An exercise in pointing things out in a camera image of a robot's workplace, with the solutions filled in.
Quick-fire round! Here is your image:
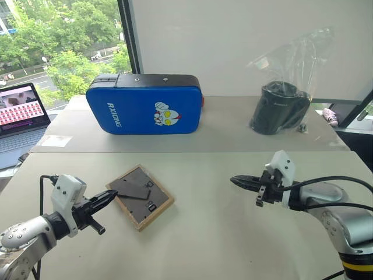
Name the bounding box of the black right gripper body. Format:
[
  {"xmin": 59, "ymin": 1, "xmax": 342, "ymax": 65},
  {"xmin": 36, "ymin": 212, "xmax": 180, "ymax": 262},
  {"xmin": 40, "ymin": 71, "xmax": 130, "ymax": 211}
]
[{"xmin": 255, "ymin": 170, "xmax": 285, "ymax": 208}]

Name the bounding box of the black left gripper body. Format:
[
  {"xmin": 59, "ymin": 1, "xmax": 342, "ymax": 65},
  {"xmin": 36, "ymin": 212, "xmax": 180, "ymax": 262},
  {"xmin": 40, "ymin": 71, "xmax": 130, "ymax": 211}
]
[{"xmin": 72, "ymin": 197, "xmax": 106, "ymax": 236}]

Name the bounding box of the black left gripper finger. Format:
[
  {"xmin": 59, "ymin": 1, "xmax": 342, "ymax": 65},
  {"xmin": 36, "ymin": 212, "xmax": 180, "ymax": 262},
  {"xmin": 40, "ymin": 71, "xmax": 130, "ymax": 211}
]
[
  {"xmin": 89, "ymin": 190, "xmax": 118, "ymax": 204},
  {"xmin": 92, "ymin": 194, "xmax": 117, "ymax": 209}
]

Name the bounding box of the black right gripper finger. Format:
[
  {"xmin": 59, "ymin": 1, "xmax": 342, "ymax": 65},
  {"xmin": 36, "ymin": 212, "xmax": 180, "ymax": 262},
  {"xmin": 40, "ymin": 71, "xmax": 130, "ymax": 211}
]
[
  {"xmin": 230, "ymin": 174, "xmax": 262, "ymax": 184},
  {"xmin": 231, "ymin": 181, "xmax": 261, "ymax": 192}
]

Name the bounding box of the open grey laptop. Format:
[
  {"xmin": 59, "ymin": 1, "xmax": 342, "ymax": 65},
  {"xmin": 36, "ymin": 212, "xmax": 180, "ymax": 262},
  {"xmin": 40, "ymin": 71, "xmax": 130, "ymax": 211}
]
[{"xmin": 0, "ymin": 82, "xmax": 58, "ymax": 170}]

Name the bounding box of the black cylindrical appliance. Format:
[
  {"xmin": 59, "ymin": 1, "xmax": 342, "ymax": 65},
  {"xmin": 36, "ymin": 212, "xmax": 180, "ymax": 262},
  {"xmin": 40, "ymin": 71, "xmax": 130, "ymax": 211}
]
[{"xmin": 249, "ymin": 80, "xmax": 311, "ymax": 136}]

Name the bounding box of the white paper label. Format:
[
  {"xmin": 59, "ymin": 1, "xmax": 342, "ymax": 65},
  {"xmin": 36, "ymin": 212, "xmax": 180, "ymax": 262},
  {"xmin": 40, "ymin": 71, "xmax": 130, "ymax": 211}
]
[{"xmin": 40, "ymin": 135, "xmax": 72, "ymax": 148}]

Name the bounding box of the blue kick pad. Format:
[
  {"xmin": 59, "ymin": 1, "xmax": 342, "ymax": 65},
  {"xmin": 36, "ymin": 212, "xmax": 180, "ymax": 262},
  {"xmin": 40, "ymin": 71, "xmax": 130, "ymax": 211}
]
[{"xmin": 85, "ymin": 73, "xmax": 205, "ymax": 135}]

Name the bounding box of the pink patterned object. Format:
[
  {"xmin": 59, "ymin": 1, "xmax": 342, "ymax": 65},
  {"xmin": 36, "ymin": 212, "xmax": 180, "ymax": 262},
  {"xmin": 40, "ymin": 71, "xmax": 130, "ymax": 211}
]
[{"xmin": 322, "ymin": 107, "xmax": 339, "ymax": 127}]

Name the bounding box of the black object in plastic bag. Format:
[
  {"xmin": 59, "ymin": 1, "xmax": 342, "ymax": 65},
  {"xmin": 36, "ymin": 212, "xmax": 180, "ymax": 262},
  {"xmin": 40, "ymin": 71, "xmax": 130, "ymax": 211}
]
[{"xmin": 246, "ymin": 27, "xmax": 336, "ymax": 137}]

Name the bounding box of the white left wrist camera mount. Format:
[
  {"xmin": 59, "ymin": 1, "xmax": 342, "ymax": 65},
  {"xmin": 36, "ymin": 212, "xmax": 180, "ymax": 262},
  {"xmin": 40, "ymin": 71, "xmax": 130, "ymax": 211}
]
[{"xmin": 51, "ymin": 174, "xmax": 87, "ymax": 237}]

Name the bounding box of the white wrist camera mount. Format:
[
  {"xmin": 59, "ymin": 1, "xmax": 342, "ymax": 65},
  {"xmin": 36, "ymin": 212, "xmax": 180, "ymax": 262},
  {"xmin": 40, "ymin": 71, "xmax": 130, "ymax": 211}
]
[
  {"xmin": 264, "ymin": 150, "xmax": 295, "ymax": 187},
  {"xmin": 51, "ymin": 174, "xmax": 87, "ymax": 237}
]

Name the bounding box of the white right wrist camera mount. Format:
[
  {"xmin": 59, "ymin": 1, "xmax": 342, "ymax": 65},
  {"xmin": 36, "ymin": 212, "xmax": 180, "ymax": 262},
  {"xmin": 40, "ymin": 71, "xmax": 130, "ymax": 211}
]
[{"xmin": 264, "ymin": 150, "xmax": 295, "ymax": 187}]

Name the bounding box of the wooden picture frame face down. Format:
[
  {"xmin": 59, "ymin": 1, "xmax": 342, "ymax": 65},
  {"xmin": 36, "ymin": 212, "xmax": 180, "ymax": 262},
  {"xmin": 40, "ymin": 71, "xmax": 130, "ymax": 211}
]
[{"xmin": 105, "ymin": 164, "xmax": 175, "ymax": 233}]

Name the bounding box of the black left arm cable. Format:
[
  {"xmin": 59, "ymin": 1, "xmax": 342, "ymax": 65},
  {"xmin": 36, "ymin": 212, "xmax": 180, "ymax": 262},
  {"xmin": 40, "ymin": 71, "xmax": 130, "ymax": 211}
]
[{"xmin": 39, "ymin": 174, "xmax": 60, "ymax": 218}]

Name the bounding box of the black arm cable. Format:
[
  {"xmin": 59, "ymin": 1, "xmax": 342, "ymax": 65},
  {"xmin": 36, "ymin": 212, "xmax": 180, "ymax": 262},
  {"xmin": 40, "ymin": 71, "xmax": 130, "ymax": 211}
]
[
  {"xmin": 273, "ymin": 176, "xmax": 373, "ymax": 214},
  {"xmin": 39, "ymin": 174, "xmax": 60, "ymax": 218}
]

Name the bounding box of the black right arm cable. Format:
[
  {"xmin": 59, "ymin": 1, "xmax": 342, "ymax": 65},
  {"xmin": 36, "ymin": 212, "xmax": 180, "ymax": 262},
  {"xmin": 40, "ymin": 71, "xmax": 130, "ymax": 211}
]
[{"xmin": 273, "ymin": 176, "xmax": 373, "ymax": 214}]

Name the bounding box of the black window frame post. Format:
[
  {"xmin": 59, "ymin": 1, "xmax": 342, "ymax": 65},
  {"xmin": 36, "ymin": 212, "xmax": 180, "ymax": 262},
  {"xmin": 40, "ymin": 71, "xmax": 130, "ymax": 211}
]
[{"xmin": 117, "ymin": 0, "xmax": 144, "ymax": 75}]

